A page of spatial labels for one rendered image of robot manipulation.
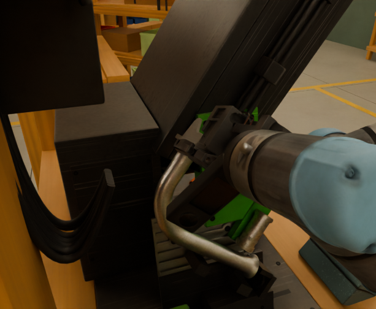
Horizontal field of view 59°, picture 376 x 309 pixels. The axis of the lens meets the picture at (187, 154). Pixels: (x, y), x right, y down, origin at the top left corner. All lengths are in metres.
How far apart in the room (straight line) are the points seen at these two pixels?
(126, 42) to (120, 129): 3.06
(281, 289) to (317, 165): 0.56
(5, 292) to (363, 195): 0.27
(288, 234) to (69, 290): 0.53
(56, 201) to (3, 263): 0.77
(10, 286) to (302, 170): 0.25
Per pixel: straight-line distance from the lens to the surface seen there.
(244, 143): 0.32
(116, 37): 3.72
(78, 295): 0.80
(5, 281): 0.31
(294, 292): 0.78
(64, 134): 0.61
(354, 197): 0.23
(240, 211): 0.64
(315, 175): 0.24
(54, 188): 1.14
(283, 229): 0.91
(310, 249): 0.83
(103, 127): 0.61
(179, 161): 0.53
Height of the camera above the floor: 1.49
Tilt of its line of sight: 29 degrees down
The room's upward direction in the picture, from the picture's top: straight up
